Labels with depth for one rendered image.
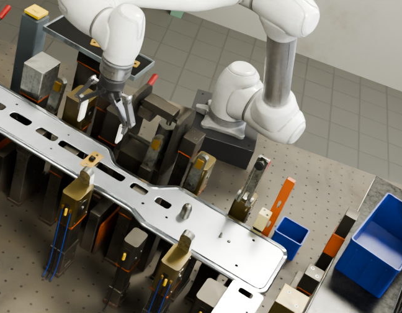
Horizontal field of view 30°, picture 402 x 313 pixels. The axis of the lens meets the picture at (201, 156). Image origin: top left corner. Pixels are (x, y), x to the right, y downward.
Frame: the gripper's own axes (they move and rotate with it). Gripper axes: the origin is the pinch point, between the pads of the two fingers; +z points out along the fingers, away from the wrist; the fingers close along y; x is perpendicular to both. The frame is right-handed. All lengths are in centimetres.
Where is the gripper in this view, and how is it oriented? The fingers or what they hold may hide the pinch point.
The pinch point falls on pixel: (100, 127)
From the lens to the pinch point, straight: 223.8
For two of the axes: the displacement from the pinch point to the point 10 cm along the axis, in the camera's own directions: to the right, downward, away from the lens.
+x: 4.4, -4.8, 7.6
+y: 8.5, 4.9, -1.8
